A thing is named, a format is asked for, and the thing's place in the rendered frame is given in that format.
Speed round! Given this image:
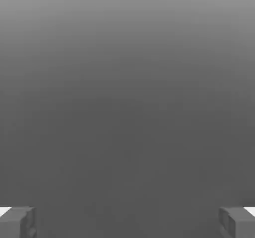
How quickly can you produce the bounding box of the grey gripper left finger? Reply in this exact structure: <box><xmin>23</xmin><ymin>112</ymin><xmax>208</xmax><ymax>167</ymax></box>
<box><xmin>0</xmin><ymin>206</ymin><xmax>37</xmax><ymax>238</ymax></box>

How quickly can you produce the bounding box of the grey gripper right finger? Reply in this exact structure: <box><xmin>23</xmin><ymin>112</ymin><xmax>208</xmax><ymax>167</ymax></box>
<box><xmin>218</xmin><ymin>206</ymin><xmax>255</xmax><ymax>238</ymax></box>

